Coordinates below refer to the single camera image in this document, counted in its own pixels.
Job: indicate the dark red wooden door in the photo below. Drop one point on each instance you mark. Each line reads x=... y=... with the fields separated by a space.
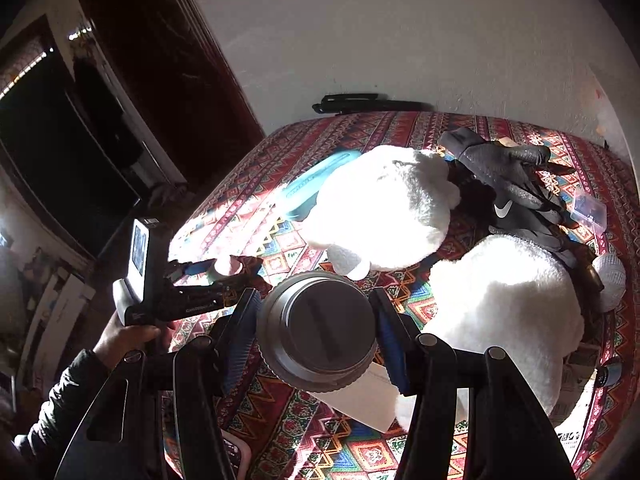
x=173 y=70

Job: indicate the brown cardboard box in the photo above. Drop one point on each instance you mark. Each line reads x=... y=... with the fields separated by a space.
x=370 y=400

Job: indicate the patterned red tablecloth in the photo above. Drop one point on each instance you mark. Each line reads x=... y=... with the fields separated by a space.
x=283 y=433

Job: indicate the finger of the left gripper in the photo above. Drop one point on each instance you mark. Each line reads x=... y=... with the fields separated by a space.
x=225 y=292

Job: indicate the person's left hand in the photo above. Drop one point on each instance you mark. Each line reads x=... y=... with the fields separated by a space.
x=117 y=340

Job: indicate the pink foil pouch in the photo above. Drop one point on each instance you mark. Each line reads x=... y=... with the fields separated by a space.
x=224 y=267

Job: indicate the white threaded cap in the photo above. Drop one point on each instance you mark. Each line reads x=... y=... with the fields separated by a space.
x=612 y=274

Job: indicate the grey metal lamp shade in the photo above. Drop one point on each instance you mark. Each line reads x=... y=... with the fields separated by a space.
x=316 y=331

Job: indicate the black clip on wall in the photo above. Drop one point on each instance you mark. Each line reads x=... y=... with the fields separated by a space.
x=354 y=103

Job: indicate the teal glasses case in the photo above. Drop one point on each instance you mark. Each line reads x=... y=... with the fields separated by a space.
x=298 y=197

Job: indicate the small clear plastic box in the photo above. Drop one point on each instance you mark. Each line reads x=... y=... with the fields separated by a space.
x=589 y=212

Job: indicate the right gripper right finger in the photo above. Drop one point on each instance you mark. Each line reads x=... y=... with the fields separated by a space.
x=509 y=435

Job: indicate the white plush toy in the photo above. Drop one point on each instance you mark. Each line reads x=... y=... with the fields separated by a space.
x=392 y=208

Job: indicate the black jacket forearm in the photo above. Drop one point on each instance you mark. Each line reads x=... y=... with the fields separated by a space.
x=44 y=444

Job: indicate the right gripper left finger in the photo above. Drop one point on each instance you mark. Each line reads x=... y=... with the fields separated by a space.
x=155 y=417

